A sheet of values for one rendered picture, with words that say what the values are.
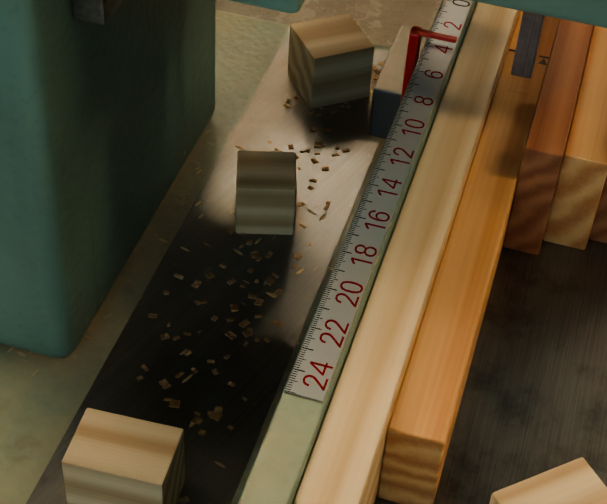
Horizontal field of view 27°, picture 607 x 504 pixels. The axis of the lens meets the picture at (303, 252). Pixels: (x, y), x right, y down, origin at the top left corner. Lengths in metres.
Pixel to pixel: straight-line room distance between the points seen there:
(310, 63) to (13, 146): 0.27
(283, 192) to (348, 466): 0.29
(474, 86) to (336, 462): 0.21
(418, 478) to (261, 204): 0.27
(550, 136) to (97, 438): 0.23
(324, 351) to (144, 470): 0.14
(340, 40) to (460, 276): 0.32
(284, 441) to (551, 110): 0.21
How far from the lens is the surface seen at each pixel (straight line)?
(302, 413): 0.41
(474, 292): 0.47
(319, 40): 0.77
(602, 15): 0.51
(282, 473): 0.39
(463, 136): 0.53
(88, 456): 0.55
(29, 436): 0.60
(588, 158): 0.53
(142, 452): 0.54
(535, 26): 0.55
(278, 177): 0.68
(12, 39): 0.50
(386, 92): 0.72
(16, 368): 0.63
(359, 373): 0.43
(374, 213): 0.47
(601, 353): 0.52
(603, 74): 0.58
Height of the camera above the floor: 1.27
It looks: 44 degrees down
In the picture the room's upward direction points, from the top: 4 degrees clockwise
